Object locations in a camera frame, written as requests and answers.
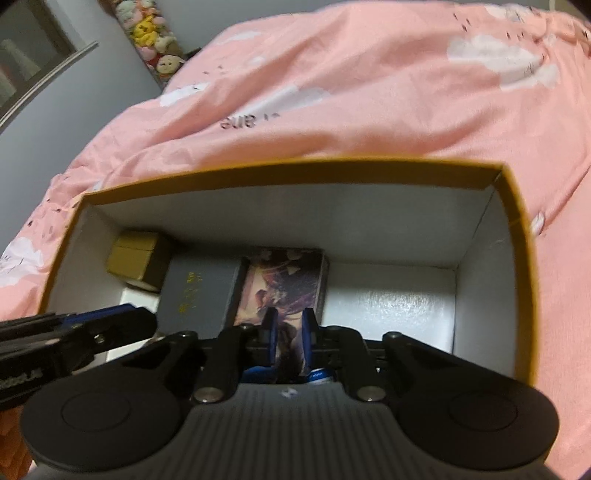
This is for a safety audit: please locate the small gold box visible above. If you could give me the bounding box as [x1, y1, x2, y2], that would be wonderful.
[106, 230, 159, 280]

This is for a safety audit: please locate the small white box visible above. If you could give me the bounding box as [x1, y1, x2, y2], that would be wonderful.
[119, 286, 159, 313]

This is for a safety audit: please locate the person's left hand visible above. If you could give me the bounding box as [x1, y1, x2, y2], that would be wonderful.
[0, 407, 32, 480]

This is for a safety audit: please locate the pink bed duvet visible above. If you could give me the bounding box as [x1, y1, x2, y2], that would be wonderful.
[1, 1, 590, 479]

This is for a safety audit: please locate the orange cardboard storage box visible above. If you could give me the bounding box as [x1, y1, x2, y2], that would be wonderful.
[41, 159, 537, 383]

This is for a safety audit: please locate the window with grey frame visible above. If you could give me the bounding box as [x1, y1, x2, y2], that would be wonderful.
[1, 0, 99, 129]

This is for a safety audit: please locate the dark grey box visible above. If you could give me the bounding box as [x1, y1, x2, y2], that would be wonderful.
[156, 252, 247, 339]

